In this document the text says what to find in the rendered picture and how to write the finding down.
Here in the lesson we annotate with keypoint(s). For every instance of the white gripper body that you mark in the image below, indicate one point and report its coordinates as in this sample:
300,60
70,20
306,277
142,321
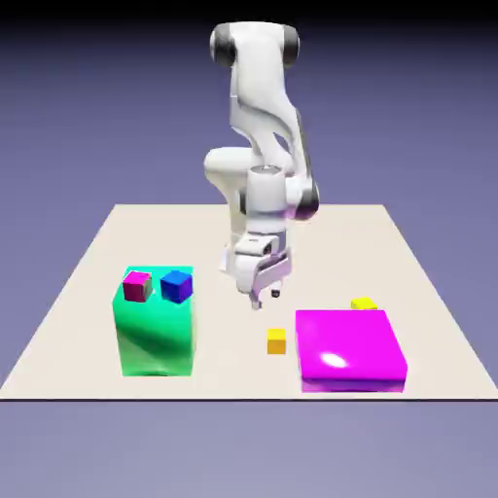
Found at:
253,272

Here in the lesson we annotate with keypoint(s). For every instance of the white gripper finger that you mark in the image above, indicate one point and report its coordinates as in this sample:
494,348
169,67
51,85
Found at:
255,302
276,291

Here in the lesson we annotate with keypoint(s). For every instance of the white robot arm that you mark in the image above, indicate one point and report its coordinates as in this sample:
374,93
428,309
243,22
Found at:
260,97

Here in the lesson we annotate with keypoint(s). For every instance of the small yellow cube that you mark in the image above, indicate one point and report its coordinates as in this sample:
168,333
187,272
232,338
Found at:
276,341
363,303

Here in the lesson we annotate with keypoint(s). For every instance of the small blue cube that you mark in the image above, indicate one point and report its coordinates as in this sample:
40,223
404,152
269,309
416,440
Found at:
176,286

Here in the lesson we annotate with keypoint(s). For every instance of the small magenta cube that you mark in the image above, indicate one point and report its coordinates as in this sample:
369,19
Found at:
137,286

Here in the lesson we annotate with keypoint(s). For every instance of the large magenta box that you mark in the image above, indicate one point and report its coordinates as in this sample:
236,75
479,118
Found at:
346,346

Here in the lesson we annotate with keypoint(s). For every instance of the large green box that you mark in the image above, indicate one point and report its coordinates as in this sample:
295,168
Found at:
155,330

